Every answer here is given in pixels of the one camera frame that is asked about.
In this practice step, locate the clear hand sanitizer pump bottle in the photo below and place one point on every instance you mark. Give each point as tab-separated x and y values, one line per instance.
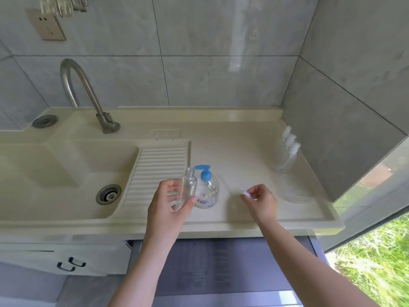
207	191

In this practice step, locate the person's right forearm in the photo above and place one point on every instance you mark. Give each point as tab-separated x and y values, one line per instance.
306	268

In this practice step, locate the person's right hand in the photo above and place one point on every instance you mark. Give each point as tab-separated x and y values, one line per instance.
263	204

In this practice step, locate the white cabinet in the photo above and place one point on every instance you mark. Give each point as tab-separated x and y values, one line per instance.
32	255

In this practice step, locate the person's left hand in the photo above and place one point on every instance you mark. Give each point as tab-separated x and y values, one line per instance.
164	217

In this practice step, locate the small clear bottle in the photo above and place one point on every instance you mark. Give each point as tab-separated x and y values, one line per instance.
280	147
188	183
286	164
282	156

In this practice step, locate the cream sink with washboard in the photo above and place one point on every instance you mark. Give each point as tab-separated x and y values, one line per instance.
48	169

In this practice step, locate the beige wall socket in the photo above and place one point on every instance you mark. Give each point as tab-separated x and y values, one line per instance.
48	27

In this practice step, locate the steel sink drain strainer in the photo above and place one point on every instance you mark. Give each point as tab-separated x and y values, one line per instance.
108	194

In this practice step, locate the grey washing machine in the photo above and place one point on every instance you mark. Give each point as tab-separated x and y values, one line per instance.
223	265

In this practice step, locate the curved steel faucet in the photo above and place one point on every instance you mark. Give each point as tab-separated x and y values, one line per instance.
89	92

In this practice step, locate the round steel hole cover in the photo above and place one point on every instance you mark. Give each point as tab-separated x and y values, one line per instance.
44	121

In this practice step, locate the person's left forearm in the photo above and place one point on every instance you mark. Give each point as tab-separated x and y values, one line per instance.
137	278

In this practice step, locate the glass window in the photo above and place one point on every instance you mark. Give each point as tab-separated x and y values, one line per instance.
377	246

